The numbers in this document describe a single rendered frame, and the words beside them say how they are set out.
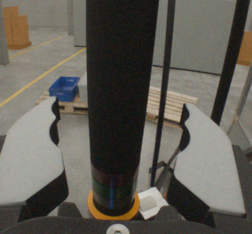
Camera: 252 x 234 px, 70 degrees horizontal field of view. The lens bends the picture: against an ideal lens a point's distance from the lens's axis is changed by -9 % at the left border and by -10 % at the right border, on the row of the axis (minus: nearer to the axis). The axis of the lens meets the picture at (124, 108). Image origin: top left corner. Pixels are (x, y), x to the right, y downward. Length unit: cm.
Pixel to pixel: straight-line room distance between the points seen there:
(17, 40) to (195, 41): 626
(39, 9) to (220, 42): 1155
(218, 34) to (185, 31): 88
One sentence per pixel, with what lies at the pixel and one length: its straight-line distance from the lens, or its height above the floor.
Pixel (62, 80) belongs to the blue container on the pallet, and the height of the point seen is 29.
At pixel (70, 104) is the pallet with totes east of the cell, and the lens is 327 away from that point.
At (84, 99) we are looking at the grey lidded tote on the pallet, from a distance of 327.
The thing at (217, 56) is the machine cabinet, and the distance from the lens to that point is 591.
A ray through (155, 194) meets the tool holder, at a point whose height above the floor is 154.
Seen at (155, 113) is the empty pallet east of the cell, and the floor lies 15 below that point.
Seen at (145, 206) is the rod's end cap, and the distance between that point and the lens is 20.
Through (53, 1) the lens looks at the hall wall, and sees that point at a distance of 1390.
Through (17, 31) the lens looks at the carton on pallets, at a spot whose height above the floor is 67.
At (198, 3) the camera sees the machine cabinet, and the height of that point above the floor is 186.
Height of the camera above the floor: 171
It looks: 30 degrees down
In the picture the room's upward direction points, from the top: 4 degrees clockwise
